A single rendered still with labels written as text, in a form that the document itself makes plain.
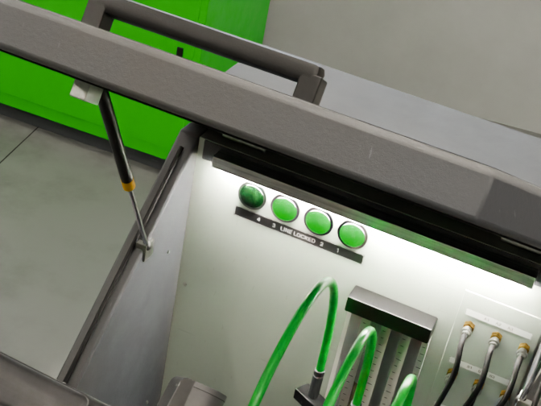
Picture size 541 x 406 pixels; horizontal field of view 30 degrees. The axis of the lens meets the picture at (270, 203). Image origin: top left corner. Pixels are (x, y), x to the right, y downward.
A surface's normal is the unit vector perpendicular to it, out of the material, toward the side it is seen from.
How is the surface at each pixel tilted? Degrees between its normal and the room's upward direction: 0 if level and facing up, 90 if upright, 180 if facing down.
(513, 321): 90
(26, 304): 0
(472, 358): 90
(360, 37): 90
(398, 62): 90
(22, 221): 0
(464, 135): 0
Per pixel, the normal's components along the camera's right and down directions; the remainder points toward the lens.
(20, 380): 0.44, -0.14
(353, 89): 0.17, -0.84
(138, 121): -0.35, 0.45
